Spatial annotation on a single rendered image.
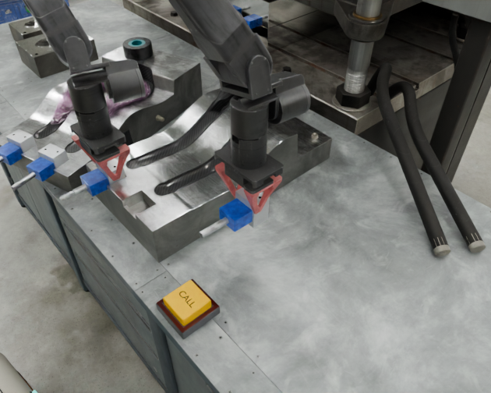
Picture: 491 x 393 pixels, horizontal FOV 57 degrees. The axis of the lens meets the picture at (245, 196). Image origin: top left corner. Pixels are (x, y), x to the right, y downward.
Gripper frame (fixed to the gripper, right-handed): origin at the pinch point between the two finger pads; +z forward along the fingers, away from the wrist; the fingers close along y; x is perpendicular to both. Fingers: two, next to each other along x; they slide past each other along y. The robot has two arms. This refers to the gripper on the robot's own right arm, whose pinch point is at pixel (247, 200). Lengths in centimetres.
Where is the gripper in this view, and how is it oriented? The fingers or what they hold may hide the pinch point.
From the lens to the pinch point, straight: 78.8
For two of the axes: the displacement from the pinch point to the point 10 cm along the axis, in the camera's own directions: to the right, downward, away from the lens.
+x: -7.6, 4.3, -4.9
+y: -6.5, -5.1, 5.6
